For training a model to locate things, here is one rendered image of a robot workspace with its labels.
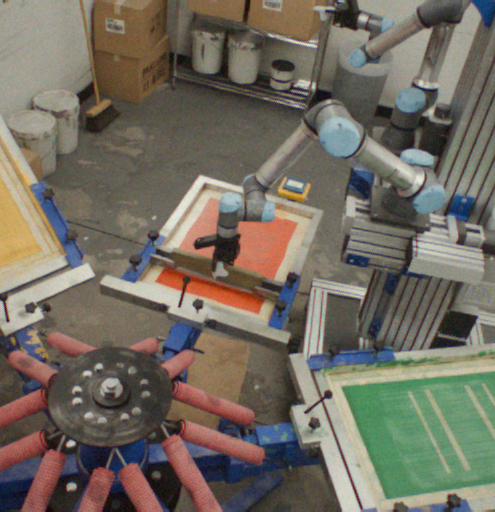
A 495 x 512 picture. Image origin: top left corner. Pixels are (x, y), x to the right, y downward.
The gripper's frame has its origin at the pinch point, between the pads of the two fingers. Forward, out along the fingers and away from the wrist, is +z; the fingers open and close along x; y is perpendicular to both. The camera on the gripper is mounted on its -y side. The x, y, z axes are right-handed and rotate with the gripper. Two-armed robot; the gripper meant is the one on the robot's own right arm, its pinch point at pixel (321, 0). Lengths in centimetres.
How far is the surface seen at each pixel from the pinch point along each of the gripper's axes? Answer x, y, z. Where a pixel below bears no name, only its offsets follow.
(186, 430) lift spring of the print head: -189, 19, -77
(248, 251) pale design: -98, 59, -33
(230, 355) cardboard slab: -89, 155, -20
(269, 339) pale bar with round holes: -137, 46, -69
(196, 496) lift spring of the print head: -200, 23, -88
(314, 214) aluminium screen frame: -60, 61, -42
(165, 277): -132, 55, -18
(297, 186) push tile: -45, 65, -24
